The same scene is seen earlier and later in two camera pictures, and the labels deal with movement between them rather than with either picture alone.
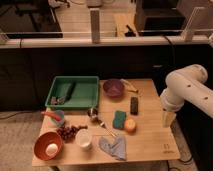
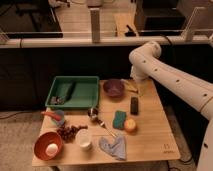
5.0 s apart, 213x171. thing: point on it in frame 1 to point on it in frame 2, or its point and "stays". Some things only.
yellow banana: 128,86 stays
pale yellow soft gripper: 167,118 to 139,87
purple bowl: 113,87 stays
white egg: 51,149 stays
